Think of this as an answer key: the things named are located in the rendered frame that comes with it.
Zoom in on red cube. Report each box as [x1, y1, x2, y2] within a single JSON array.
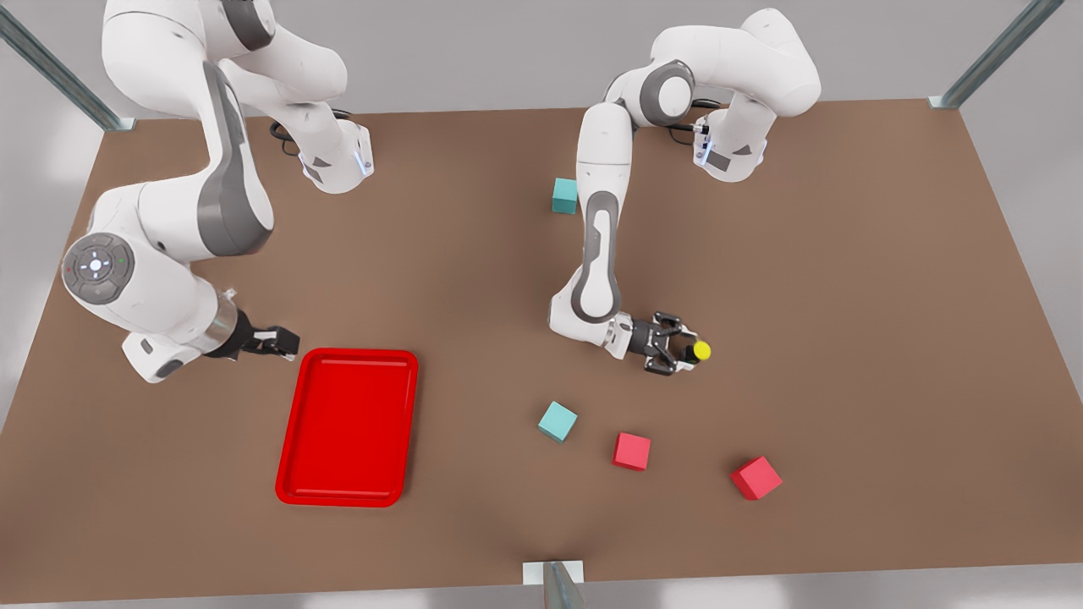
[[612, 432, 652, 472], [730, 456, 783, 502]]

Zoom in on red rectangular tray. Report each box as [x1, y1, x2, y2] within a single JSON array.
[[275, 348, 421, 508]]

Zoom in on black cable loop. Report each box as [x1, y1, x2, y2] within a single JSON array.
[[269, 108, 355, 160], [665, 98, 725, 138]]

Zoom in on silver frame post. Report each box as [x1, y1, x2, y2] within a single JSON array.
[[928, 0, 1066, 110], [522, 559, 586, 609], [0, 7, 136, 133]]

